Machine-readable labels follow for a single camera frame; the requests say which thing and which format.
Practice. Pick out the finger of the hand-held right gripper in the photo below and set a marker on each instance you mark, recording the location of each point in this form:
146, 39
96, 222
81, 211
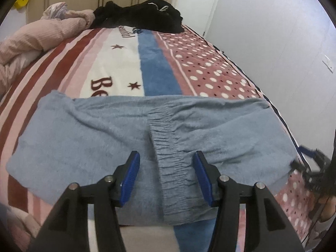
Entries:
298, 166
308, 151

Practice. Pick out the black clothes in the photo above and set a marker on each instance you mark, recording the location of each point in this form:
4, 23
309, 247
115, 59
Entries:
147, 13

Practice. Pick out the white door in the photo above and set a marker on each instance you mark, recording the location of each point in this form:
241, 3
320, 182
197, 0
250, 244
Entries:
199, 2

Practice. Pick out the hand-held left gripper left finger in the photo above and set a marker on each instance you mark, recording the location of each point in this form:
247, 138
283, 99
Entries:
130, 178

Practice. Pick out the pink quilt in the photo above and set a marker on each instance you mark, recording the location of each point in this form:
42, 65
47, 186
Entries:
39, 34

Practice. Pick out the blue-grey pants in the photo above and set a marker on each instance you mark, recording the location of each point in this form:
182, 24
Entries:
105, 141

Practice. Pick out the white wall switch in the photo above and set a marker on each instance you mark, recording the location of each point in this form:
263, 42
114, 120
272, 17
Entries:
330, 63

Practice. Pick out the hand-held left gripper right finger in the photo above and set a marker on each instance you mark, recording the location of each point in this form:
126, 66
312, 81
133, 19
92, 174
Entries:
203, 178

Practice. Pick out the striped dotted printed blanket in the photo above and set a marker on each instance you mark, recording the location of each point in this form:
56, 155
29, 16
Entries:
204, 65

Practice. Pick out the person's right forearm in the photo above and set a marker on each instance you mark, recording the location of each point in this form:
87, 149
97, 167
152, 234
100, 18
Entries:
324, 223

